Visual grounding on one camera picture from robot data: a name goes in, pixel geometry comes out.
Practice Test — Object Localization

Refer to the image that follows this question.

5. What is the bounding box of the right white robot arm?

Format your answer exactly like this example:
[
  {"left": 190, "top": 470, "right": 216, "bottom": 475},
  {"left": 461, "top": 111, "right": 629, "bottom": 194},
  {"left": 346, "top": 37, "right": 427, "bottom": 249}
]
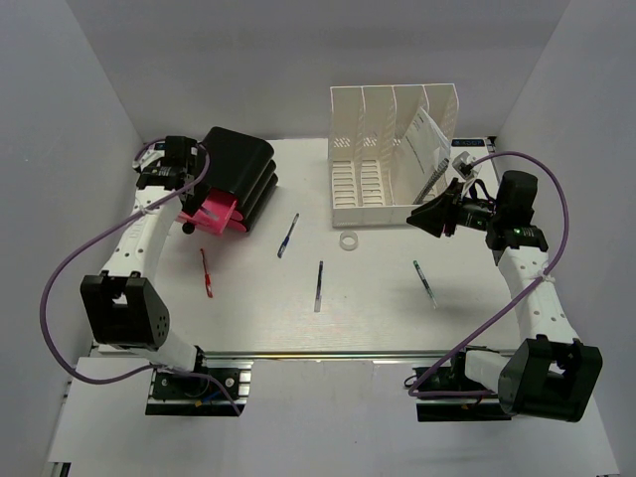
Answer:
[{"left": 406, "top": 171, "right": 602, "bottom": 422}]

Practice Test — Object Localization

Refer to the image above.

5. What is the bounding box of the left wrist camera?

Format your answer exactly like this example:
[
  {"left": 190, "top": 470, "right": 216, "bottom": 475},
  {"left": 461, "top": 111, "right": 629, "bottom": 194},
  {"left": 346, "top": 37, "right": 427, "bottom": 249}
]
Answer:
[{"left": 132, "top": 150, "right": 164, "bottom": 174}]

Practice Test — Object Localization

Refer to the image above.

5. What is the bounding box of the blue clear-cap pen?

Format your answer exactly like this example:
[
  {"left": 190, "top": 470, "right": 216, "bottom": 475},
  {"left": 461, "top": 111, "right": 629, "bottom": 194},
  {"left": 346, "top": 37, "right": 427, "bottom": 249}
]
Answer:
[{"left": 204, "top": 209, "right": 225, "bottom": 223}]

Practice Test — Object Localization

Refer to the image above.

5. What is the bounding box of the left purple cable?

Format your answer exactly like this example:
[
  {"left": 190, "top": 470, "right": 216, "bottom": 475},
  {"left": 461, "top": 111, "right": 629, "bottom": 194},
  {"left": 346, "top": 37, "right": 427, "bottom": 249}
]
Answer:
[{"left": 39, "top": 140, "right": 245, "bottom": 416}]

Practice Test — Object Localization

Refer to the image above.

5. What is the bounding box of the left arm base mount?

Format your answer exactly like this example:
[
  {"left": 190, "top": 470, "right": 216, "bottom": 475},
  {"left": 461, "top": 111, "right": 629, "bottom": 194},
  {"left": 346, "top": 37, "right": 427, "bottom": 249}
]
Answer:
[{"left": 145, "top": 360, "right": 252, "bottom": 417}]

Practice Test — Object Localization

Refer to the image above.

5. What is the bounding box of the blue gel pen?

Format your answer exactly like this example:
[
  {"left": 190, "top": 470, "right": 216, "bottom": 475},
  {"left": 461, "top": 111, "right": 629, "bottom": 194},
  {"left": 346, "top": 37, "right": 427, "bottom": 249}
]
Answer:
[{"left": 276, "top": 213, "right": 299, "bottom": 258}]

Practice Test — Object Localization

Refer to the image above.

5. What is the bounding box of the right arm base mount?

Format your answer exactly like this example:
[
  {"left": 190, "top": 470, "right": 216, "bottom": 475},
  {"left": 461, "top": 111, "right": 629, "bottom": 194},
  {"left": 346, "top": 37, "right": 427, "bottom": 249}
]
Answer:
[{"left": 415, "top": 366, "right": 512, "bottom": 423}]

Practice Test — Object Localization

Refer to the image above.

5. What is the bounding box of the purple cable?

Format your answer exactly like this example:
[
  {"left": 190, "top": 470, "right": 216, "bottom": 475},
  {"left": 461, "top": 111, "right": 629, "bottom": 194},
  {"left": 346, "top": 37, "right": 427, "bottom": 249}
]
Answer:
[
  {"left": 39, "top": 140, "right": 245, "bottom": 416},
  {"left": 406, "top": 150, "right": 568, "bottom": 399}
]

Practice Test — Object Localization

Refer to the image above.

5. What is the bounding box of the dark blue pen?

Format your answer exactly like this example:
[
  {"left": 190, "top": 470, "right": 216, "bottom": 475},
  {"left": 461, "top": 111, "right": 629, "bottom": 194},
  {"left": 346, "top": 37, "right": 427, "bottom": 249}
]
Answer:
[{"left": 314, "top": 260, "right": 324, "bottom": 313}]

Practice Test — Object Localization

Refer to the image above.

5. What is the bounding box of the green pen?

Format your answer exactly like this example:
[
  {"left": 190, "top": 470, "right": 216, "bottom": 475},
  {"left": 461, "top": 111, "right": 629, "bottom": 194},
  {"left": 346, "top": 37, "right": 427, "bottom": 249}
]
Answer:
[{"left": 412, "top": 259, "right": 438, "bottom": 309}]

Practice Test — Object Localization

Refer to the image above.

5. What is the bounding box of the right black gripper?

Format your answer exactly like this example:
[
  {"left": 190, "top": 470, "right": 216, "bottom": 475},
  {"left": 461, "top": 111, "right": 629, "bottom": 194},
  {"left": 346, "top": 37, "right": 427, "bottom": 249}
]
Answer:
[{"left": 407, "top": 177, "right": 504, "bottom": 238}]

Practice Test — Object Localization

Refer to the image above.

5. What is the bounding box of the black pink drawer organizer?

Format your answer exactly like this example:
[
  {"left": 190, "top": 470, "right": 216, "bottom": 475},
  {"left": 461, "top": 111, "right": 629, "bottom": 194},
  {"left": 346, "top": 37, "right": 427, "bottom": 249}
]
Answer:
[{"left": 178, "top": 126, "right": 278, "bottom": 235}]

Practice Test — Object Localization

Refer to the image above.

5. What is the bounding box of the clear tape roll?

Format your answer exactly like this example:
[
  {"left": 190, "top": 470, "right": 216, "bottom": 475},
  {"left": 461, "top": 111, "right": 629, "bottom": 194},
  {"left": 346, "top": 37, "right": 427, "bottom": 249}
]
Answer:
[{"left": 339, "top": 231, "right": 359, "bottom": 251}]

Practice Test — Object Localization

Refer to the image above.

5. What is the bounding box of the red gel pen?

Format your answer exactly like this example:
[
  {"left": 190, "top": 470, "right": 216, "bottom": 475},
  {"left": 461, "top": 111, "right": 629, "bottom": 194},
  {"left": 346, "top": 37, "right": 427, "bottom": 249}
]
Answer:
[{"left": 200, "top": 247, "right": 214, "bottom": 298}]

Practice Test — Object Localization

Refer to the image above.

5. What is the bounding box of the white file rack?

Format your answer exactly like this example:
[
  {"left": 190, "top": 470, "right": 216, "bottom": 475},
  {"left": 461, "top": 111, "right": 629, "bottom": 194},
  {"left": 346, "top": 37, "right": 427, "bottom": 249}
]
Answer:
[{"left": 328, "top": 83, "right": 458, "bottom": 228}]

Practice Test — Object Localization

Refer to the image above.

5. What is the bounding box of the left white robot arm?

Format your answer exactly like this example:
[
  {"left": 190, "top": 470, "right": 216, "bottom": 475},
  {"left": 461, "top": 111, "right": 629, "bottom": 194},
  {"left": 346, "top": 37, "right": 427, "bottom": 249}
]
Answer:
[{"left": 80, "top": 136, "right": 210, "bottom": 397}]

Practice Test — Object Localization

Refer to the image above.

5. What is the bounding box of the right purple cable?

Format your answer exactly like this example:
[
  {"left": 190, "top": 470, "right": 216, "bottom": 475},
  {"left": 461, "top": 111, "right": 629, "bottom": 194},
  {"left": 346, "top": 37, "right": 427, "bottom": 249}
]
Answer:
[{"left": 406, "top": 150, "right": 568, "bottom": 399}]

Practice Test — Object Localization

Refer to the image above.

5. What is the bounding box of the white instruction booklet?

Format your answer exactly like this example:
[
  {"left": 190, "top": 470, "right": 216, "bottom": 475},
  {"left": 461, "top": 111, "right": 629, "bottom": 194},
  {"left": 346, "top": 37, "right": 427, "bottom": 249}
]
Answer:
[{"left": 399, "top": 106, "right": 450, "bottom": 205}]

